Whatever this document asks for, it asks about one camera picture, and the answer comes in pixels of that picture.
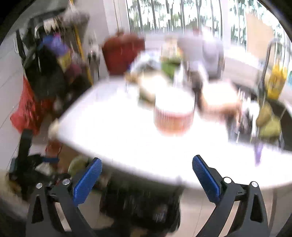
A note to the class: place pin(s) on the steel kitchen faucet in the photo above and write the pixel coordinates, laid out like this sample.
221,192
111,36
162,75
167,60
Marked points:
261,84

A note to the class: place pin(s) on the red ceramic stew pot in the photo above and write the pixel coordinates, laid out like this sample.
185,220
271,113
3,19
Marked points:
120,50

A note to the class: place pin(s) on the striped paper cup bowl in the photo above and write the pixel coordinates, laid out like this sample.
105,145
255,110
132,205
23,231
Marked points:
174,110

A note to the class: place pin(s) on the red plastic bag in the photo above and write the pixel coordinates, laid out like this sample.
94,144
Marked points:
29,114

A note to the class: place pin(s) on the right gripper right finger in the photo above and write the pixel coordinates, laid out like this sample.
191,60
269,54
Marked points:
250,218

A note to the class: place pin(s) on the white pink rice cooker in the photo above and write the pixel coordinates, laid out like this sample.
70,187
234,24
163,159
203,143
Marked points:
204,49

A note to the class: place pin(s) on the yellow dish soap bottle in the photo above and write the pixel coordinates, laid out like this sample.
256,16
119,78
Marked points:
276,81

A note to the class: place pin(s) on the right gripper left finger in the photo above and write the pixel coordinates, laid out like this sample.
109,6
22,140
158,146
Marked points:
53,210

